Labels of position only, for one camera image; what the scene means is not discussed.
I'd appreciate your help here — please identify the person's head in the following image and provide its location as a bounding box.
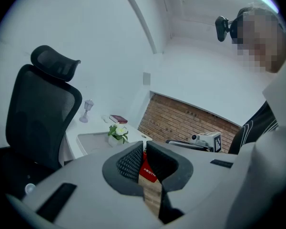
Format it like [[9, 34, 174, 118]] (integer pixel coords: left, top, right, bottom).
[[231, 7, 286, 74]]

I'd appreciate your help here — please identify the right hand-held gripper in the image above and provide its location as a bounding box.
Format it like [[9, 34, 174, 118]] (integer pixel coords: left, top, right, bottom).
[[165, 131, 223, 153]]

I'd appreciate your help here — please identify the black head strap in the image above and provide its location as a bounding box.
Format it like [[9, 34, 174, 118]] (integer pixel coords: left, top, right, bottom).
[[228, 7, 244, 41]]

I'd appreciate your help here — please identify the black mesh office chair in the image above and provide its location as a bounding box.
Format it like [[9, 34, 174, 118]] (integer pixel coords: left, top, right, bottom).
[[0, 44, 83, 200]]

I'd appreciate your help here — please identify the black head camera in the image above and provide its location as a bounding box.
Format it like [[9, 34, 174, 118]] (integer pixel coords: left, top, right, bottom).
[[214, 15, 231, 42]]

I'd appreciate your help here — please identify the person's black printed shirt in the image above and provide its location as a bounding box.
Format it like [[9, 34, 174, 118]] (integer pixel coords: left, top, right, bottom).
[[228, 100, 280, 155]]

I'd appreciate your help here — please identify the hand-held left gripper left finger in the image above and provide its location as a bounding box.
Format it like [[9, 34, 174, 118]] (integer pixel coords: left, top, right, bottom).
[[102, 140, 145, 198]]

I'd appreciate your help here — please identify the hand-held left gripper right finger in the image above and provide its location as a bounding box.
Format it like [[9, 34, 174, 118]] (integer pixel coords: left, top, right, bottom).
[[145, 140, 194, 193]]

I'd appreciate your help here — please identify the white desk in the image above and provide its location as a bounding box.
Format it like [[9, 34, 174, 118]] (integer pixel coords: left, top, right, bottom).
[[58, 117, 153, 167]]

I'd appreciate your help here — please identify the dark red book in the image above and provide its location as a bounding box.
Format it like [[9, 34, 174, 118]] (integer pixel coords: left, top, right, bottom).
[[109, 114, 129, 125]]

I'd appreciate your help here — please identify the red fire equipment box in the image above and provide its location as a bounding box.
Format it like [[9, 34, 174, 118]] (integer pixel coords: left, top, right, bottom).
[[138, 151, 158, 184]]

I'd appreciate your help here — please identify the white artificial flower bunch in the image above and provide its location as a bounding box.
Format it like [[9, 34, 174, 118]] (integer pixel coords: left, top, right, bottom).
[[107, 123, 129, 148]]

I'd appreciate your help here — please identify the white round vented disc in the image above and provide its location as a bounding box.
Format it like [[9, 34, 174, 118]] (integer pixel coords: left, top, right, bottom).
[[24, 183, 37, 196]]

